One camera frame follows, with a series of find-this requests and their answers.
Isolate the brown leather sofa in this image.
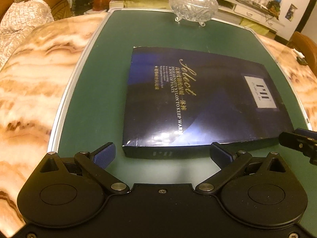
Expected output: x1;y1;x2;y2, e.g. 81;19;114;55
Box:
1;0;72;20
287;31;317;75

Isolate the left brown leather sofa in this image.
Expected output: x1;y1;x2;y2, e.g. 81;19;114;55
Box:
1;0;72;20

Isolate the right brown leather sofa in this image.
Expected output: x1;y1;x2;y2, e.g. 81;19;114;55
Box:
287;31;317;75

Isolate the dark blue box lid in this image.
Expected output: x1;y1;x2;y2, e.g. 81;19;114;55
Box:
122;47;293;159

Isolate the crystal glass lidded bowl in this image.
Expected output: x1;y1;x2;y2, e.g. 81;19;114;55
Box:
169;0;219;27

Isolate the white tv cabinet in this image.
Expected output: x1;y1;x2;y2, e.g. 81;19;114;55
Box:
110;0;284;33

